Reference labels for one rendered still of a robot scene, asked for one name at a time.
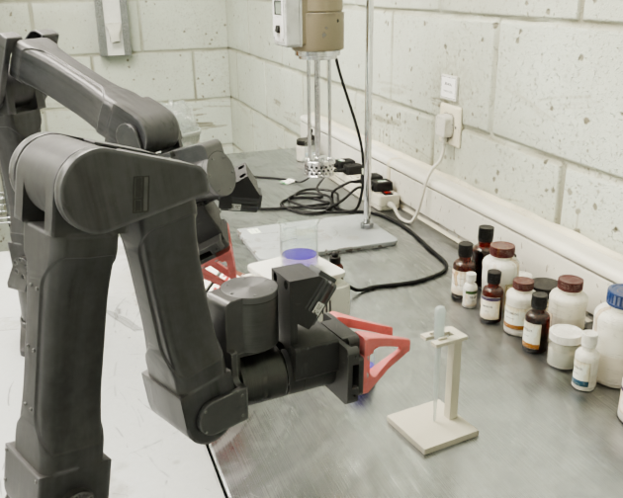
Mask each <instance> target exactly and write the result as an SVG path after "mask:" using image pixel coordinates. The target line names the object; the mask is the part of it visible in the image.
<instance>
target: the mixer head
mask: <svg viewBox="0 0 623 498"><path fill-rule="evenodd" d="M272 2H273V34H274V43H275V44H276V45H280V46H284V47H291V48H292V50H294V51H295V55H296V56H298V57H299V59H302V60H330V59H335V58H337V55H340V51H341V50H342V49H344V12H342V10H343V0H272Z"/></svg>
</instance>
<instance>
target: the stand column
mask: <svg viewBox="0 0 623 498"><path fill-rule="evenodd" d="M373 32H374V0H366V65H365V147H364V221H362V222H361V224H360V226H361V228H362V229H372V228H373V226H374V223H373V222H372V221H370V220H371V219H370V218H371V160H372V97H373Z"/></svg>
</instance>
